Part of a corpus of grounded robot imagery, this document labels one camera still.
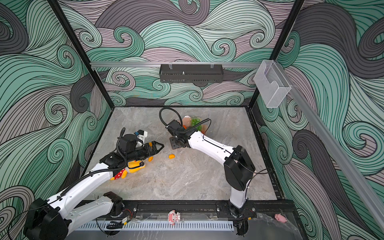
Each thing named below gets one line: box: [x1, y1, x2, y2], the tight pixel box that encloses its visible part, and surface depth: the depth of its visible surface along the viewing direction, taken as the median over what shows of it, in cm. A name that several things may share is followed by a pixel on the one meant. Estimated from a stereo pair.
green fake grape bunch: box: [191, 117, 203, 131], surface depth 105 cm
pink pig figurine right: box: [274, 213, 288, 223], surface depth 71 cm
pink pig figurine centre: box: [167, 209, 181, 226], surface depth 70 cm
